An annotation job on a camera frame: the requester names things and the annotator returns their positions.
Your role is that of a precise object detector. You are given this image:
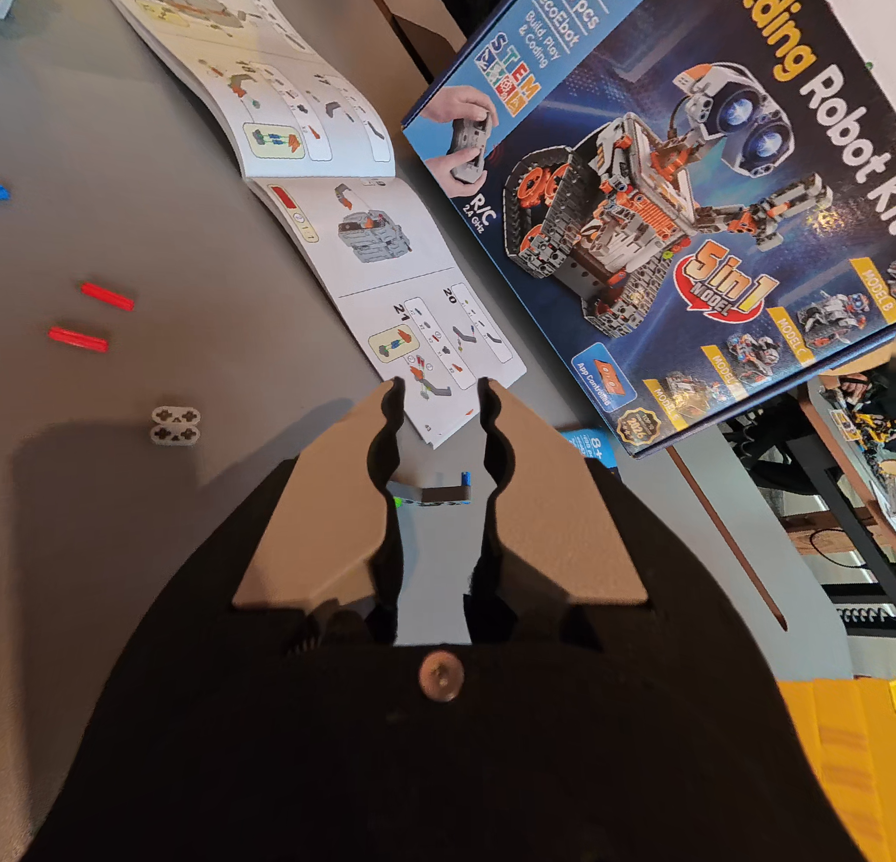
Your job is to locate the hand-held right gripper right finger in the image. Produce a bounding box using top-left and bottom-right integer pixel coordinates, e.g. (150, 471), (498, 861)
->
(463, 378), (650, 640)

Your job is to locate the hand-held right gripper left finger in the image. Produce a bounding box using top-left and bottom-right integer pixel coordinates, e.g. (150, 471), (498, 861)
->
(232, 378), (406, 640)

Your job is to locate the dark grey beam with pins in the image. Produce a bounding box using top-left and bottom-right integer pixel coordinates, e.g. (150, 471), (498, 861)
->
(388, 470), (473, 509)

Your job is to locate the grey desk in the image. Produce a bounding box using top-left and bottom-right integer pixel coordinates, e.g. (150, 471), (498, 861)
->
(0, 0), (851, 862)

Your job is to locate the blue manual booklet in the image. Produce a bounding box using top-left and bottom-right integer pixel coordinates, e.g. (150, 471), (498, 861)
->
(560, 427), (622, 472)

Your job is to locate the wood-edged table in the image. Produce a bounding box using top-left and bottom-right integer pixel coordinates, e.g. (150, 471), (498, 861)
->
(798, 365), (896, 549)

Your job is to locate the red axle pin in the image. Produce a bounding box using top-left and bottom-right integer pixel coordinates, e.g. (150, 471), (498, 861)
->
(48, 325), (110, 353)
(79, 281), (135, 312)

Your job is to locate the open instruction booklet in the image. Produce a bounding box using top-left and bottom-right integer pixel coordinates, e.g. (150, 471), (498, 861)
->
(87, 0), (527, 450)

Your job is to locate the yellow brick model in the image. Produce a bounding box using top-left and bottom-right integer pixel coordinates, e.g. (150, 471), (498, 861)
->
(832, 414), (896, 458)

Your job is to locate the blue robot kit box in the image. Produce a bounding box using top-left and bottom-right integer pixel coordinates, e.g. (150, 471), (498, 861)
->
(401, 0), (896, 458)

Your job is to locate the yellow plastic bin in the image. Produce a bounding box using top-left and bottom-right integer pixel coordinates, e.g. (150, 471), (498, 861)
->
(777, 676), (896, 862)

